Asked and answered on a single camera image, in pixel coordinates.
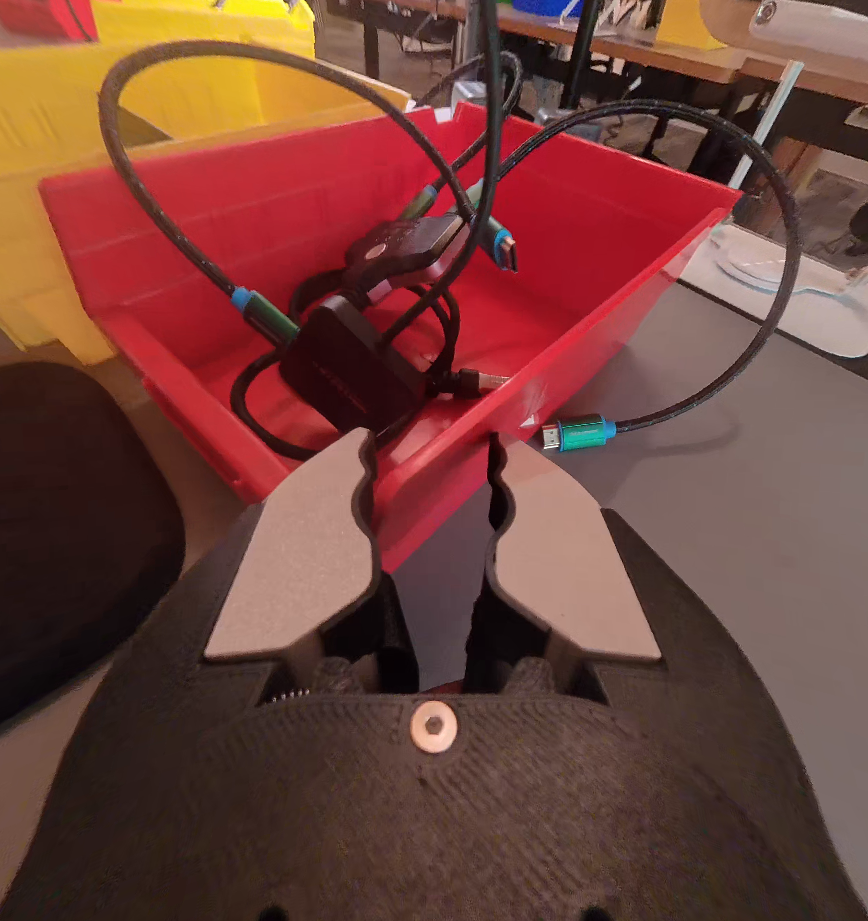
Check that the red plastic bin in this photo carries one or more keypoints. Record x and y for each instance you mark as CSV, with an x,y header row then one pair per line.
x,y
225,216
45,14

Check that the black bumpy foam pad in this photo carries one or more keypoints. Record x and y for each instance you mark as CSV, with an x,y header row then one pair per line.
x,y
60,539

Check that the wooden workshop table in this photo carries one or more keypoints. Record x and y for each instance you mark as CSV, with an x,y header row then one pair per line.
x,y
801,75

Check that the wide black HDMI switch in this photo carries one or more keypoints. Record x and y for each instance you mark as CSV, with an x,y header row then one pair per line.
x,y
405,252

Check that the white stand base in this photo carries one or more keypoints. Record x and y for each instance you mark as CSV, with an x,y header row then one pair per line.
x,y
822,316

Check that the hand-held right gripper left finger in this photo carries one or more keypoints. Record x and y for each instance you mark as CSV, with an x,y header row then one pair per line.
x,y
297,561

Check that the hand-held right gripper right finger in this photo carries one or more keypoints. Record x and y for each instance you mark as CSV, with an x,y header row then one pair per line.
x,y
571,575

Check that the yellow plastic bin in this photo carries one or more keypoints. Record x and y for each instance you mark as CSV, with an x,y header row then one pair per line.
x,y
45,108

